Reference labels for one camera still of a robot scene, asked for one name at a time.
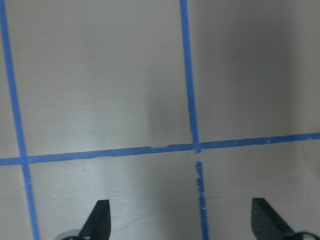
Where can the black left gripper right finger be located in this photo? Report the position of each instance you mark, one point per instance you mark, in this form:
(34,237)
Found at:
(267,224)

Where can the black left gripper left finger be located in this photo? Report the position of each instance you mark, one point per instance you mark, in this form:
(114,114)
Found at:
(98,224)

